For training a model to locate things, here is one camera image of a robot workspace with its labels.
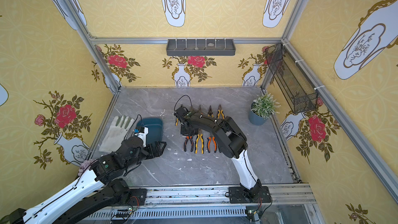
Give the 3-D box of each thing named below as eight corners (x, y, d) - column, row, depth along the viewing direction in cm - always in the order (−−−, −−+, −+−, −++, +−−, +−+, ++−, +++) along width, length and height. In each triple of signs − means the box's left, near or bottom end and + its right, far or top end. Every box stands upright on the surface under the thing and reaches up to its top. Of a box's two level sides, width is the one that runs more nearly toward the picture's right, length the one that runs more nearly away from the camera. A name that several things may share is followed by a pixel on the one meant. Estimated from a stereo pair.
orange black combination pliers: (207, 152, 90) (207, 151, 89) (206, 137, 97) (206, 136, 95) (217, 152, 91) (217, 151, 89) (216, 137, 97) (216, 136, 95)
